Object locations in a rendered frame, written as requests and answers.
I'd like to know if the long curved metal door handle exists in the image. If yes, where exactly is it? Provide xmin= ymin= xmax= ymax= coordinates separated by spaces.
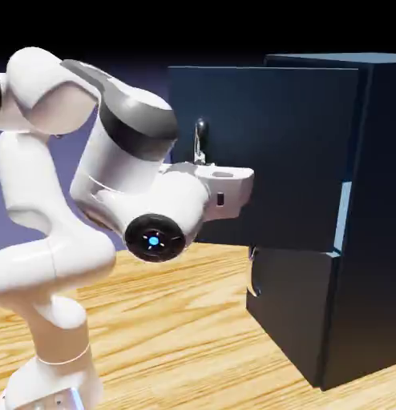
xmin=193 ymin=117 xmax=210 ymax=165

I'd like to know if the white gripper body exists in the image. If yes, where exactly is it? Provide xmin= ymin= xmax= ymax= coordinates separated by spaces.
xmin=192 ymin=162 xmax=256 ymax=207

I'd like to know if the short curved metal door handle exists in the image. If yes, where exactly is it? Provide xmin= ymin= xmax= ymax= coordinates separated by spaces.
xmin=247 ymin=245 xmax=262 ymax=299

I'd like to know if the dark blue large cabinet door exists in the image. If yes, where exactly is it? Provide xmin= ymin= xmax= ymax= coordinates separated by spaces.
xmin=168 ymin=65 xmax=360 ymax=253

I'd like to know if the dark blue cabinet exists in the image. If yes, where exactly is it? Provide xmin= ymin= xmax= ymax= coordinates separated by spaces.
xmin=245 ymin=52 xmax=396 ymax=392

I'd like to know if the dark blue small cabinet door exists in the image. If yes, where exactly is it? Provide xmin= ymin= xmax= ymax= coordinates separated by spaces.
xmin=245 ymin=245 xmax=341 ymax=391

